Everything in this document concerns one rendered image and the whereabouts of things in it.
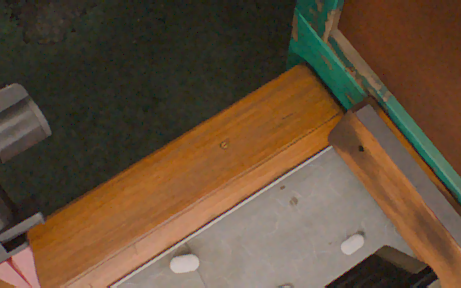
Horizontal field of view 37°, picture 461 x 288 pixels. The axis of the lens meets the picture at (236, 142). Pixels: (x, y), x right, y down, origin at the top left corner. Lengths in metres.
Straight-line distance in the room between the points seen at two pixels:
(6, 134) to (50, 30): 1.24
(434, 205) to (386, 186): 0.06
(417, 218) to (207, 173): 0.27
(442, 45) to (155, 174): 0.41
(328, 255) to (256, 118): 0.20
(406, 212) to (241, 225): 0.21
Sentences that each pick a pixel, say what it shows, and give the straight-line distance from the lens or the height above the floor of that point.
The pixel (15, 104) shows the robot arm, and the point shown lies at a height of 0.99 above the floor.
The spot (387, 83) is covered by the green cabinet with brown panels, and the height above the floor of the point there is 0.88.
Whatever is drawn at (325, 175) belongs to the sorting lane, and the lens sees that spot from 0.94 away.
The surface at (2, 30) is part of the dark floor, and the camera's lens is 1.98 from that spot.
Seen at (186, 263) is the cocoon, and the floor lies 0.76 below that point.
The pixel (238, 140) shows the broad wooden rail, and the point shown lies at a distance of 0.92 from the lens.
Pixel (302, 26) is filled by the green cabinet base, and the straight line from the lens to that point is 0.94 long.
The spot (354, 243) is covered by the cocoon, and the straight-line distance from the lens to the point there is 0.90.
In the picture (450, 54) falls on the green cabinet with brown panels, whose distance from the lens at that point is 0.71.
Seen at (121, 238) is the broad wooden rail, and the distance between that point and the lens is 0.89.
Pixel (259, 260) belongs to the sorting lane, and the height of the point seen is 0.74.
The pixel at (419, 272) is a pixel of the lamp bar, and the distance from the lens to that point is 0.54.
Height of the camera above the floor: 1.62
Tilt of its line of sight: 69 degrees down
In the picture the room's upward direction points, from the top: 1 degrees clockwise
